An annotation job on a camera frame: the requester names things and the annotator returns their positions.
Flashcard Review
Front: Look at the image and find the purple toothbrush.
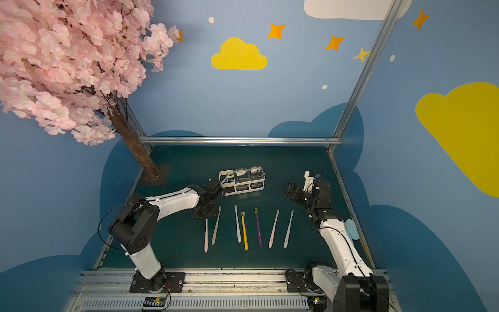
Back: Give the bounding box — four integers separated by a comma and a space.
254, 208, 263, 248

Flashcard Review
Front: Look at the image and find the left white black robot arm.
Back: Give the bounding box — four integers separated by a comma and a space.
109, 179, 222, 293

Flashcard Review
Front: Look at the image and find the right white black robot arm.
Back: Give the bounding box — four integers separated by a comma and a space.
283, 176, 390, 311

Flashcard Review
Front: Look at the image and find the aluminium frame upright post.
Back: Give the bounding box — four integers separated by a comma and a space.
327, 0, 404, 156

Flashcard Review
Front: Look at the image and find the pink cherry blossom tree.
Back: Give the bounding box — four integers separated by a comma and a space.
1, 1, 182, 176

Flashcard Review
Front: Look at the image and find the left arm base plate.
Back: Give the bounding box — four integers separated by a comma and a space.
129, 270, 185, 294

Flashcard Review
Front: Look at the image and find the yellow toothbrush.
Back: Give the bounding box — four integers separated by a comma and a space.
241, 211, 249, 251

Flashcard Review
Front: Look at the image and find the tree base plate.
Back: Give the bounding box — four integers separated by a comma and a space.
139, 164, 172, 186

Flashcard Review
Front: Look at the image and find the green circuit board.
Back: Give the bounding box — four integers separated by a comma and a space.
307, 296, 327, 312
140, 296, 168, 311

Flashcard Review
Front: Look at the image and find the pale white toothbrush right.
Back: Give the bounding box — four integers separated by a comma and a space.
283, 210, 294, 249

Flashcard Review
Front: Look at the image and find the right green circuit board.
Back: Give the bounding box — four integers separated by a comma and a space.
307, 296, 327, 312

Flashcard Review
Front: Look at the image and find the aluminium rail front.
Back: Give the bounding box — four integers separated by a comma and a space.
65, 269, 332, 311

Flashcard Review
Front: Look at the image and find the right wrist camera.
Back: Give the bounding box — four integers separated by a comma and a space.
303, 170, 321, 192

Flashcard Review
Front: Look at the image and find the left green circuit board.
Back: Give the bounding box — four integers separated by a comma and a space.
140, 296, 168, 311

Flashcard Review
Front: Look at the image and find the light pink toothbrush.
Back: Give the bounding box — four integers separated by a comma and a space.
268, 209, 279, 248

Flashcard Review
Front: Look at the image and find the grey white toothbrush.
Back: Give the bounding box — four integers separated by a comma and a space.
211, 206, 222, 246

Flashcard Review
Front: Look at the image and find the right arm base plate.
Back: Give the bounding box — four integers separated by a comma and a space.
285, 269, 311, 293

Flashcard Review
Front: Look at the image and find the light blue brush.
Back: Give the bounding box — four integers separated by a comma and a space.
345, 219, 360, 241

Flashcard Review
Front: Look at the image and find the aluminium frame back bar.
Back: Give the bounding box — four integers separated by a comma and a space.
139, 136, 342, 146

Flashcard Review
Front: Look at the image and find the white toothbrush holder rack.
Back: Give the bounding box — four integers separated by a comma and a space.
218, 166, 266, 196

